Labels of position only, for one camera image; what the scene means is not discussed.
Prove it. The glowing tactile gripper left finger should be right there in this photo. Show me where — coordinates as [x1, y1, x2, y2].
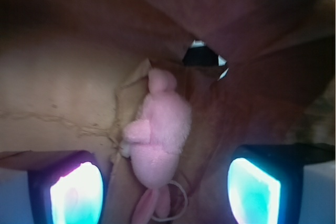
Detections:
[0, 150, 108, 224]

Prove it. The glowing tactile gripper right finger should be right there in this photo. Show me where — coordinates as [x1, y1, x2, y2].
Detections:
[227, 143, 335, 223]

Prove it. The pink plush bunny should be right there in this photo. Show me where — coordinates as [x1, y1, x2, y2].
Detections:
[120, 68, 192, 223]

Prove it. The brown paper bag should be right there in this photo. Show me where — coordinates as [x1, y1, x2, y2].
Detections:
[1, 0, 335, 223]

